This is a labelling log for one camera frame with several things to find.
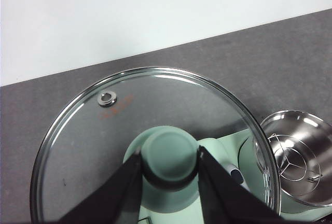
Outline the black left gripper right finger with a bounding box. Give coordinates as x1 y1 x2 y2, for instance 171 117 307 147
198 145 289 224

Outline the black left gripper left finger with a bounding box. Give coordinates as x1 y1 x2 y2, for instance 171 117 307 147
58 146 144 224

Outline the glass lid with green knob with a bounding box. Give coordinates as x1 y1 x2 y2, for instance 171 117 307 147
30 65 282 224

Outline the mint green griddle lid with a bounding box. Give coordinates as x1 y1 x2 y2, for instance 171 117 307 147
139 137 246 224

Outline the mint green breakfast machine base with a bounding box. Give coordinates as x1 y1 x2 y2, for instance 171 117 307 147
219 128 251 167

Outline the steel wire steamer rack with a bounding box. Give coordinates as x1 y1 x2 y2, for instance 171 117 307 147
269 133 324 183

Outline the mint green handled pot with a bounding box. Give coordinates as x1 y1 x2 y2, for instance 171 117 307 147
237 109 332 224

